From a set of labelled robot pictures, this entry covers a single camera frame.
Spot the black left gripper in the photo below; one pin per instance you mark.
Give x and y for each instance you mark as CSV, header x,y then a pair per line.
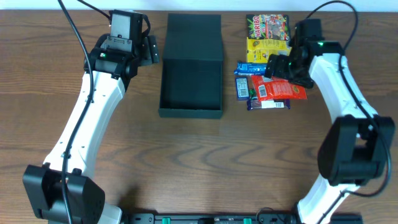
x,y
152,50

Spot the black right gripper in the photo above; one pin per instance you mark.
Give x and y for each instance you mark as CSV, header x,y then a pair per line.
x,y
278,66

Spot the red orange candy bag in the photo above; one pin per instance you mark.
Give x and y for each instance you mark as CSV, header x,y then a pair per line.
x,y
276,89

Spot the yellow snack bag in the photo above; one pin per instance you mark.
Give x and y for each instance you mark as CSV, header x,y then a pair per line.
x,y
258,51

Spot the Haribo gummy candy bag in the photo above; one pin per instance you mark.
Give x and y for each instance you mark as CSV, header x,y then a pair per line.
x,y
268,26

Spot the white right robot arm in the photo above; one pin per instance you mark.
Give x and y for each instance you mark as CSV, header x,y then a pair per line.
x,y
354,158

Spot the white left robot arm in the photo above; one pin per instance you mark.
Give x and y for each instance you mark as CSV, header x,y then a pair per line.
x,y
62,189

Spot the blue long cookie pack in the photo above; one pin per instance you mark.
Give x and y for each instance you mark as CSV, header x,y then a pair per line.
x,y
249,68

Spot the small blue gum pack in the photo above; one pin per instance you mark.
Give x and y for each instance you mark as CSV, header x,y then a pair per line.
x,y
242,89

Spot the purple chocolate bar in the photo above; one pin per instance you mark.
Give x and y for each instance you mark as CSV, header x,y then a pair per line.
x,y
267,104

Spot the dark green open box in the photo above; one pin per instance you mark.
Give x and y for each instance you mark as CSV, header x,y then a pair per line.
x,y
192,70

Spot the green candy bar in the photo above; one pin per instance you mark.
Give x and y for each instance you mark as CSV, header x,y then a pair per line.
x,y
252,94

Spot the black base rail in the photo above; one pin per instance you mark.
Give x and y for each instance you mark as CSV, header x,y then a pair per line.
x,y
264,215

